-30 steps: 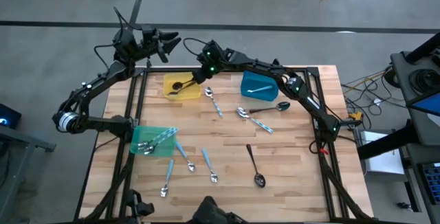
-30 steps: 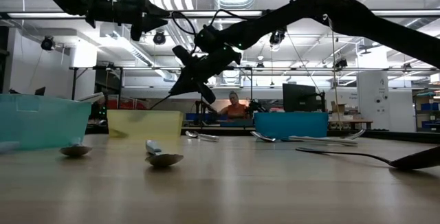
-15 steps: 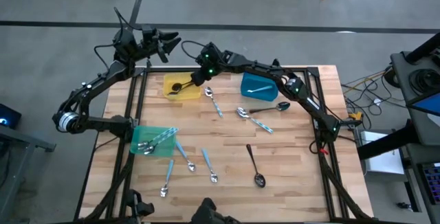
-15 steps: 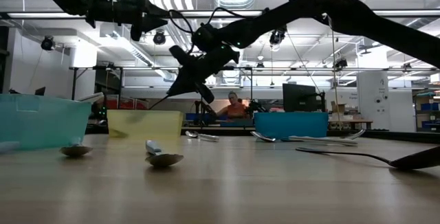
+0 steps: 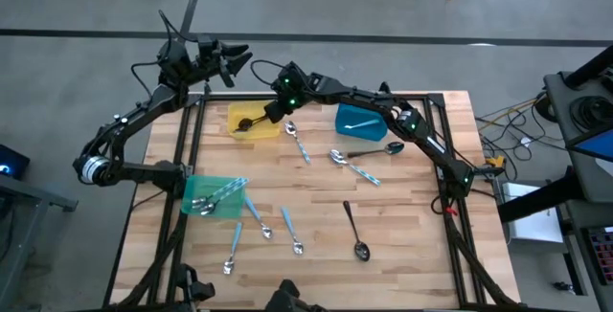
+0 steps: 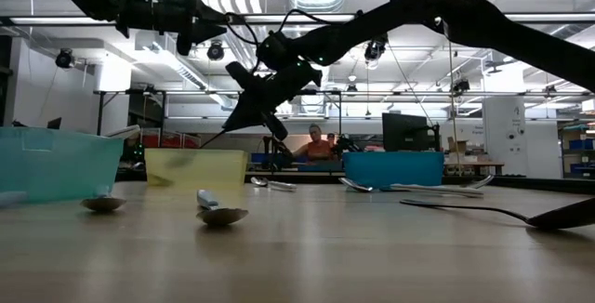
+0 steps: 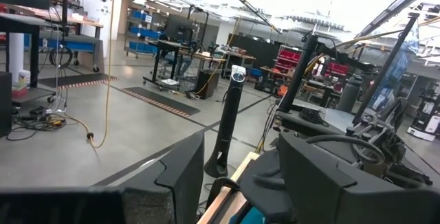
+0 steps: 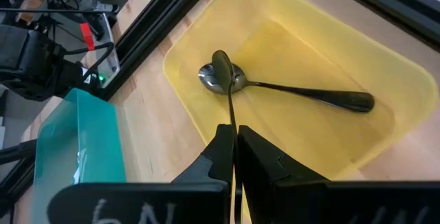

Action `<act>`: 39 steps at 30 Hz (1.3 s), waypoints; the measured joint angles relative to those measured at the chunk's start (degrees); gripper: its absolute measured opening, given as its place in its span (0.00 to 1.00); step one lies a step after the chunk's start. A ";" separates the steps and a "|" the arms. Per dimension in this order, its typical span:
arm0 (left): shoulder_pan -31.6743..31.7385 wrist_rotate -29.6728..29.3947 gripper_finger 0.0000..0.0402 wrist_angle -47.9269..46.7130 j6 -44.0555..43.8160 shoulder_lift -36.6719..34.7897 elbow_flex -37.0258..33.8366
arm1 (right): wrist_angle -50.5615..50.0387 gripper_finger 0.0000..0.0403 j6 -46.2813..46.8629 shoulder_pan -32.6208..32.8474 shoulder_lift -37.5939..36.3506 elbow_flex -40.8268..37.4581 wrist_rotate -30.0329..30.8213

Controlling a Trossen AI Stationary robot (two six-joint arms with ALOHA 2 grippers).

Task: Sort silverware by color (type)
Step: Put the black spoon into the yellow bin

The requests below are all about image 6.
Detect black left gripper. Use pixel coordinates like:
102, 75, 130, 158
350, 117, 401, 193
113, 0, 229, 57

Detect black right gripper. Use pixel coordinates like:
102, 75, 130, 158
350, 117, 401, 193
221, 59, 323, 141

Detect spoon with patterned handle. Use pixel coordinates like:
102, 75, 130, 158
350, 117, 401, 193
249, 176, 298, 192
337, 177, 484, 198

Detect spoon with light-blue handle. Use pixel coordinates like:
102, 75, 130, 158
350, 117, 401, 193
194, 189, 250, 228
79, 184, 127, 214

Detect yellow translucent plastic bin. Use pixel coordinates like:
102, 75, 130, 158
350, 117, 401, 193
144, 148, 249, 188

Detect red storage bins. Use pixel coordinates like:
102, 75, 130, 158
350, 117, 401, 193
141, 128, 202, 150

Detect black metal stand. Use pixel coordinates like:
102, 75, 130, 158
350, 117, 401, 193
94, 88, 166, 135

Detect blue plastic bin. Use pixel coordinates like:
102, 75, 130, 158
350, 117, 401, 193
342, 151, 445, 189

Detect black monitor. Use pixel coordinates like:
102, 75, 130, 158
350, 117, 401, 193
381, 112, 441, 153

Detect long ceiling light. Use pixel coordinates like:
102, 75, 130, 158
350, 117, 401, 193
8, 16, 117, 26
504, 13, 595, 22

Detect green translucent plastic bin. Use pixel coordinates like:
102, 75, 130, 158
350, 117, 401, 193
0, 125, 126, 204

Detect cardboard box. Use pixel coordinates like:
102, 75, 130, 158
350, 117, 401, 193
446, 136, 470, 154

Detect wooden background table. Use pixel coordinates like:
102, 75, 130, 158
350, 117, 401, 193
443, 160, 506, 178

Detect white square pillar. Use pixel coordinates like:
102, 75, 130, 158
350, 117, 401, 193
482, 96, 529, 178

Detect shelf with blue bins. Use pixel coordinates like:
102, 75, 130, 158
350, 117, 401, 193
557, 123, 595, 179

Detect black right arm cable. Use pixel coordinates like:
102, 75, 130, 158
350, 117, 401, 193
225, 8, 359, 46

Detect black aluminium table frame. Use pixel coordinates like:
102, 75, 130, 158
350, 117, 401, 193
109, 167, 595, 196

